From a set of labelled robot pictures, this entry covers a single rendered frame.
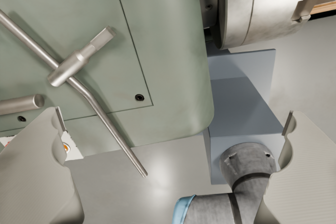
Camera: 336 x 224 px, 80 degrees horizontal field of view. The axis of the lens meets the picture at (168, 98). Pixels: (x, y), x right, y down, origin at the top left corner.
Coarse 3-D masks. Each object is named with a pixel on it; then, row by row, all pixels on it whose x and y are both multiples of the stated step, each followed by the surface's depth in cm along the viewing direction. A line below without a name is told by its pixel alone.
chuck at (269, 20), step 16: (256, 0) 26; (272, 0) 26; (288, 0) 26; (256, 16) 28; (272, 16) 28; (288, 16) 29; (304, 16) 30; (256, 32) 31; (272, 32) 32; (288, 32) 33
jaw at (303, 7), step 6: (300, 0) 27; (306, 0) 27; (312, 0) 27; (318, 0) 29; (324, 0) 29; (330, 0) 29; (300, 6) 28; (306, 6) 28; (312, 6) 28; (294, 12) 29; (300, 12) 29; (306, 12) 29; (294, 18) 30
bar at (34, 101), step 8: (24, 96) 30; (32, 96) 30; (40, 96) 31; (0, 104) 30; (8, 104) 30; (16, 104) 30; (24, 104) 30; (32, 104) 30; (40, 104) 31; (0, 112) 31; (8, 112) 31
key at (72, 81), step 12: (0, 12) 24; (12, 24) 24; (24, 36) 25; (36, 48) 26; (48, 60) 26; (72, 84) 28; (84, 96) 29; (96, 108) 30; (108, 120) 32; (120, 144) 34; (132, 156) 36
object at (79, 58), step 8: (104, 32) 24; (112, 32) 25; (96, 40) 25; (104, 40) 25; (88, 48) 25; (96, 48) 25; (72, 56) 26; (80, 56) 26; (88, 56) 26; (64, 64) 26; (72, 64) 26; (80, 64) 26; (56, 72) 27; (64, 72) 27; (72, 72) 27; (48, 80) 27; (56, 80) 27; (64, 80) 28
